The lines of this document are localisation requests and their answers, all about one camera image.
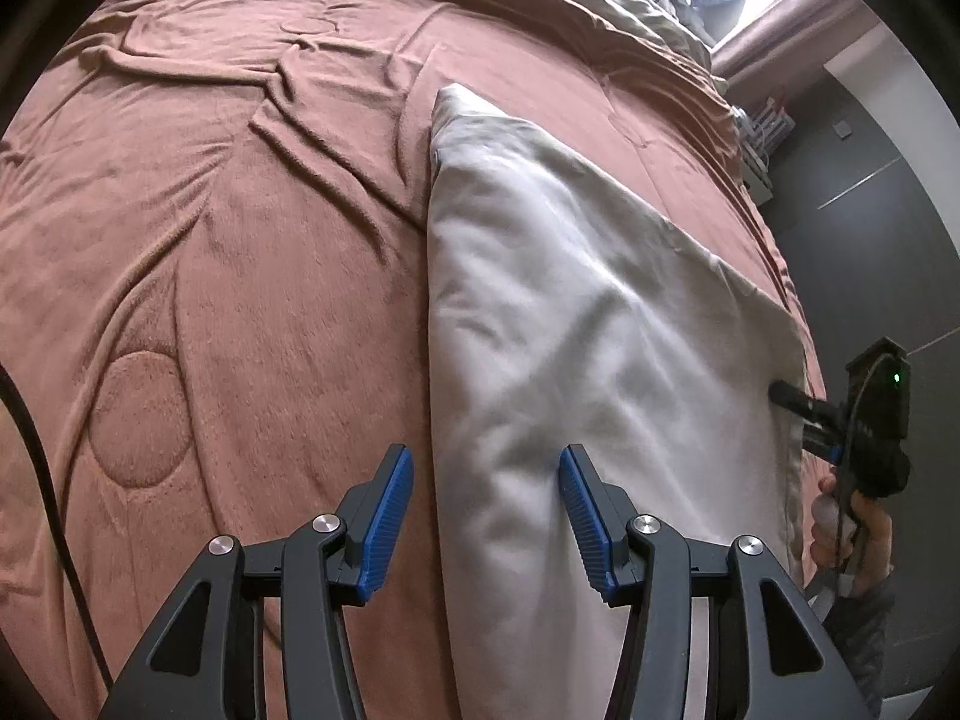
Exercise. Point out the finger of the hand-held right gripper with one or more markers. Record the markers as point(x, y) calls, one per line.
point(802, 399)

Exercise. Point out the grey wall switch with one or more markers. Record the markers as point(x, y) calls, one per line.
point(842, 129)

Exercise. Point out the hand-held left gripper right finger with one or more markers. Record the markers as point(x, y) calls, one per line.
point(585, 532)

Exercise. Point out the brown plush blanket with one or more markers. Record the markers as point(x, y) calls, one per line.
point(225, 240)

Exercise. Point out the person's right hand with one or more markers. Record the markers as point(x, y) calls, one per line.
point(862, 532)

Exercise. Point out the beige garment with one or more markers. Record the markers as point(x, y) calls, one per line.
point(570, 300)

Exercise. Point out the brown curtain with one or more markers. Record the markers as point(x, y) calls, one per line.
point(787, 19)

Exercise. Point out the person's right forearm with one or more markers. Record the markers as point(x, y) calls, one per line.
point(862, 637)

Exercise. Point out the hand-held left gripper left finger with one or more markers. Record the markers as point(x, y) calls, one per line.
point(382, 532)

